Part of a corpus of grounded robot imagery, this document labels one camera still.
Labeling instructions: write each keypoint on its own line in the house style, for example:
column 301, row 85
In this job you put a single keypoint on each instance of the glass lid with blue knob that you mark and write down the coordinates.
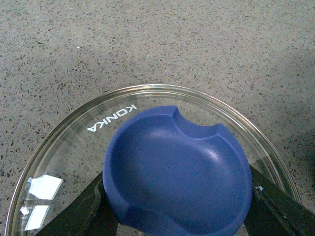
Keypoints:
column 174, row 162

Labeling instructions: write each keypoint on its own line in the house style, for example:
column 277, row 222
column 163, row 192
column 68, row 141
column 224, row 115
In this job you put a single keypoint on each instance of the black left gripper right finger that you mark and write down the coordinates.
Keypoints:
column 274, row 213

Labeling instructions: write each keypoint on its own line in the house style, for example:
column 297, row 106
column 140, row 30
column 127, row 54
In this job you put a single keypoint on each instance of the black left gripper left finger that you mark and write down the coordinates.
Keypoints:
column 90, row 214

